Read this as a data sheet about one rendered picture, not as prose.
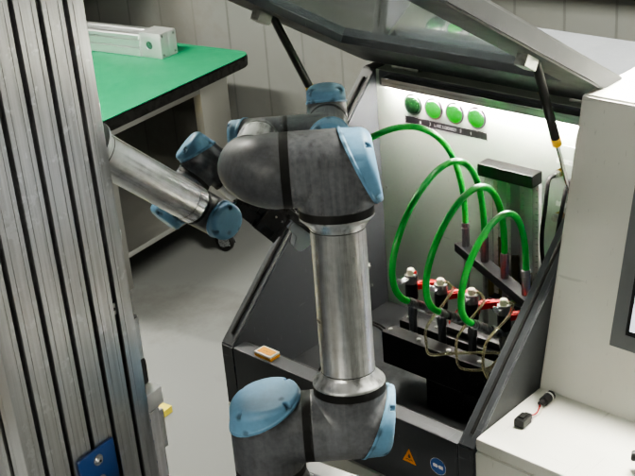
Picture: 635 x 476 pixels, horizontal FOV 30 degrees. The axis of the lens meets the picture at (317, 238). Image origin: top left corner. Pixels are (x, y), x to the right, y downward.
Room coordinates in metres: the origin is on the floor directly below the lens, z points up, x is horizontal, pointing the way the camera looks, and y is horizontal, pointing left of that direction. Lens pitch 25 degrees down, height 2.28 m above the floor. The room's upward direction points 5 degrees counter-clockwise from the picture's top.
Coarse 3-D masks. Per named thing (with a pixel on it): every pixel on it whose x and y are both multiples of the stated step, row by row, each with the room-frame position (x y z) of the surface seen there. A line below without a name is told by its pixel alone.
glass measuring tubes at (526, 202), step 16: (496, 176) 2.40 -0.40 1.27; (512, 176) 2.37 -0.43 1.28; (528, 176) 2.35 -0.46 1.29; (512, 192) 2.38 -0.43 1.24; (528, 192) 2.36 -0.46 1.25; (512, 208) 2.38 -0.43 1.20; (528, 208) 2.36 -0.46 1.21; (496, 224) 2.44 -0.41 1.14; (512, 224) 2.38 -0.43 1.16; (528, 224) 2.36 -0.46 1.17; (496, 240) 2.44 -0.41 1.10; (512, 240) 2.38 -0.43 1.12; (528, 240) 2.36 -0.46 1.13; (496, 256) 2.44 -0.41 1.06; (512, 256) 2.38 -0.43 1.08; (512, 272) 2.38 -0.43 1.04; (496, 288) 2.44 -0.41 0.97
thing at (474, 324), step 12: (504, 216) 2.10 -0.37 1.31; (516, 216) 2.13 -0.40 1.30; (492, 228) 2.07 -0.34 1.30; (480, 240) 2.04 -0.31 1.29; (528, 252) 2.16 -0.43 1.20; (468, 264) 2.02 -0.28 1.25; (528, 264) 2.16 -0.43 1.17; (468, 276) 2.01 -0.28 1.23; (528, 276) 2.15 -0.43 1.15; (528, 288) 2.15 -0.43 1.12; (468, 324) 2.01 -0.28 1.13; (480, 324) 2.03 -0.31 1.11
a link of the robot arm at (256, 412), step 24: (264, 384) 1.63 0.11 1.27; (288, 384) 1.62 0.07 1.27; (240, 408) 1.58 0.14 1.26; (264, 408) 1.56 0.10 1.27; (288, 408) 1.56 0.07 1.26; (240, 432) 1.56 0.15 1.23; (264, 432) 1.54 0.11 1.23; (288, 432) 1.55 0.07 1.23; (240, 456) 1.56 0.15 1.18; (264, 456) 1.54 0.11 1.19; (288, 456) 1.55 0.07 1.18; (312, 456) 1.55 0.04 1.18
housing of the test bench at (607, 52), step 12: (552, 36) 2.66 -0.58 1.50; (564, 36) 2.66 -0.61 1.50; (576, 36) 2.65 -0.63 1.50; (588, 36) 2.64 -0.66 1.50; (576, 48) 2.55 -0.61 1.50; (588, 48) 2.54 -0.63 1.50; (600, 48) 2.54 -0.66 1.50; (612, 48) 2.53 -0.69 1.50; (624, 48) 2.52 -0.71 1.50; (600, 60) 2.45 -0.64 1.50; (612, 60) 2.44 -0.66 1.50; (624, 60) 2.43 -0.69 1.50; (624, 72) 2.36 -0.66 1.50
